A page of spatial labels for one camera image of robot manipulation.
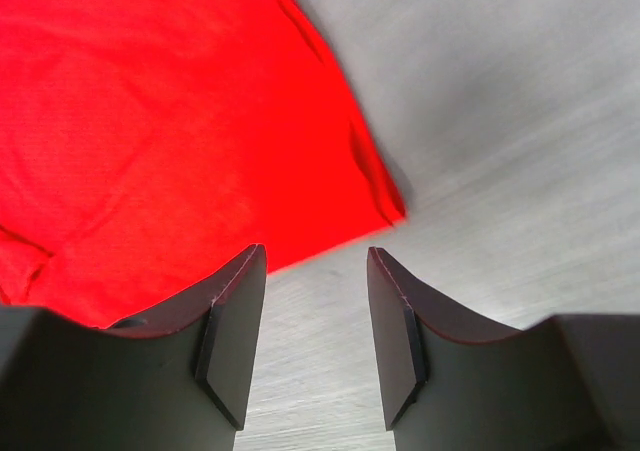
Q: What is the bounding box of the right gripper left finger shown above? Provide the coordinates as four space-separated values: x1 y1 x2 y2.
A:
1 245 267 450

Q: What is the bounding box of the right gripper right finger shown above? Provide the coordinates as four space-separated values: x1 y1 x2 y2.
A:
367 247 639 450

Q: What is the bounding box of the red t-shirt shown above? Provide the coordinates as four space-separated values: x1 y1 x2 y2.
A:
1 0 406 327

